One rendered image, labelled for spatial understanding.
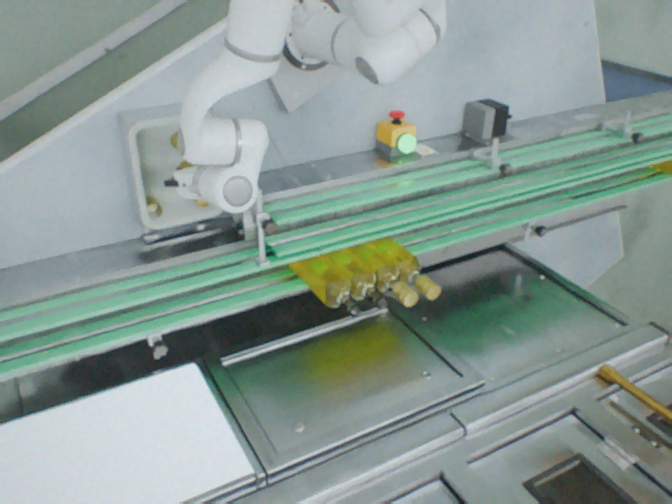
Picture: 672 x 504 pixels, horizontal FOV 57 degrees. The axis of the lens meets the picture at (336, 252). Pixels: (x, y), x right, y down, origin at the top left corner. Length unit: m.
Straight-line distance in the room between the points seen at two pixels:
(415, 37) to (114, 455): 0.88
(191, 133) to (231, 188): 0.11
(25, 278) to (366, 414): 0.70
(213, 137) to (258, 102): 0.42
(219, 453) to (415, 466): 0.34
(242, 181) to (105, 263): 0.43
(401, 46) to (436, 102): 0.55
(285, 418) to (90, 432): 0.34
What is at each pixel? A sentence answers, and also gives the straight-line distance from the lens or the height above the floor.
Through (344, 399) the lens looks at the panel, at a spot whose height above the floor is 1.23.
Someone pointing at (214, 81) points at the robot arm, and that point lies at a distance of 0.94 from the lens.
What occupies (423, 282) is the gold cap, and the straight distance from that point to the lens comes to 1.29.
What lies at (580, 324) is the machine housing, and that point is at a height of 1.25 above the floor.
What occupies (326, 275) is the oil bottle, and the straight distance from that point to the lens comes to 1.27.
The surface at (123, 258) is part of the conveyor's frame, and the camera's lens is 1.33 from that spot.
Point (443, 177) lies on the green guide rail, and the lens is 1.47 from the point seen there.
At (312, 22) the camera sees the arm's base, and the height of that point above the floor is 0.85.
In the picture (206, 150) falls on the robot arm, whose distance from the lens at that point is 0.99.
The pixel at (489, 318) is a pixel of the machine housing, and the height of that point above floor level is 1.12.
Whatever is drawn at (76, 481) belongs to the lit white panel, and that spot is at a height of 1.18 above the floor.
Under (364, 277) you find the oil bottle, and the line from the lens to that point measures 1.27.
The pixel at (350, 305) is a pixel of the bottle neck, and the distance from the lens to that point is 1.21.
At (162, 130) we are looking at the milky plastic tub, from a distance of 1.32.
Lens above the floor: 1.98
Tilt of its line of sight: 49 degrees down
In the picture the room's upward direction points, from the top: 132 degrees clockwise
